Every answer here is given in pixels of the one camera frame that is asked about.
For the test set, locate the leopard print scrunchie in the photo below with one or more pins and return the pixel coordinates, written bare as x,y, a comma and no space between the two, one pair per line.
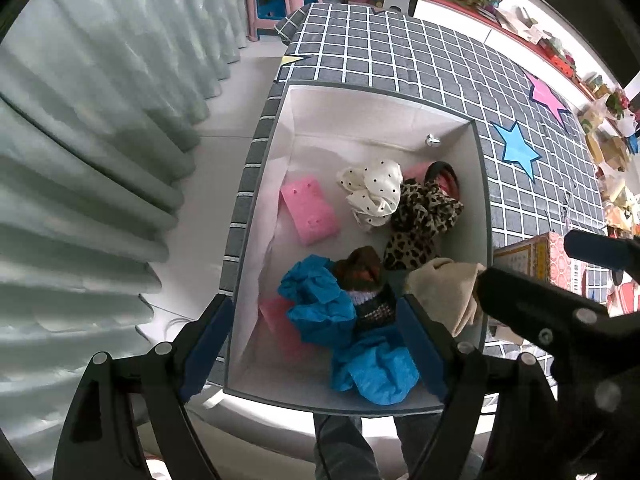
420,225

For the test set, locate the pale green curtain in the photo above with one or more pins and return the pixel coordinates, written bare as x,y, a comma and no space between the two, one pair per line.
100,135

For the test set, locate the pink plastic stool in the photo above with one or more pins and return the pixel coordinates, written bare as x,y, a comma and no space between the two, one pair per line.
280,0

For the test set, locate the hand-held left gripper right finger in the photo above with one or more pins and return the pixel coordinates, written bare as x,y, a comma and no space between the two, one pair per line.
420,345

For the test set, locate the cream polka dot scrunchie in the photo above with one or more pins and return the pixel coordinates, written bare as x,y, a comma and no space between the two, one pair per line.
372,190

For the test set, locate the person's left leg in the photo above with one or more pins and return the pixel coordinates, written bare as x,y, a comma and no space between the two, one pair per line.
342,447

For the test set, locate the dark brown knit sock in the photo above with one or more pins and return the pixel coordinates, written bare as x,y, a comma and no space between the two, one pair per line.
357,265

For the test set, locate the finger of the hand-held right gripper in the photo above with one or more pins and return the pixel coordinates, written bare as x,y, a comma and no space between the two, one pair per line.
595,250
520,305

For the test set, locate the brown cardboard box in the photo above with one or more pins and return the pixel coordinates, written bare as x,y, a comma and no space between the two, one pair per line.
607,150

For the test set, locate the white storage box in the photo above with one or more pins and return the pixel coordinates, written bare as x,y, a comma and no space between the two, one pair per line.
350,125

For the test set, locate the person's leg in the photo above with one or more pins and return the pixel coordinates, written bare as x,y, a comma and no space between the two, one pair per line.
342,447
420,442

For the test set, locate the person's right leg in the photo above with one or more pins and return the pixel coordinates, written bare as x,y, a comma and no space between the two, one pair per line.
420,442

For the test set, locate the red flower bouquet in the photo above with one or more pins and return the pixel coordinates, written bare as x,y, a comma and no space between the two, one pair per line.
617,102

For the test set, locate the pink sponge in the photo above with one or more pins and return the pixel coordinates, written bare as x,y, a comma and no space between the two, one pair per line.
280,325
307,207

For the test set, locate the blue mesh bath pouf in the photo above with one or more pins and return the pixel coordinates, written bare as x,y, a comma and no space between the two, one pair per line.
375,367
320,305

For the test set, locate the floral printed box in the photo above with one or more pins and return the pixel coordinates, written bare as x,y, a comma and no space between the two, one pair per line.
625,300

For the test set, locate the beige cloth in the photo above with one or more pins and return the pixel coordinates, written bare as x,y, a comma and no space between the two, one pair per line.
445,290

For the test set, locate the grey checked star blanket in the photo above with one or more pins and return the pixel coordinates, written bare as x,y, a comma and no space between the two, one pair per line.
400,55

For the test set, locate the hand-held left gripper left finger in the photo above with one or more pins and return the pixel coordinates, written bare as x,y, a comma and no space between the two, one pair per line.
210,345

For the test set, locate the pink fuzzy sock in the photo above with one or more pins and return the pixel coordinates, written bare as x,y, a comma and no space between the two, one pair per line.
417,171

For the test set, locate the pink patterned cardboard box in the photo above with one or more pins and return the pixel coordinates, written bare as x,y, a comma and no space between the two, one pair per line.
540,260

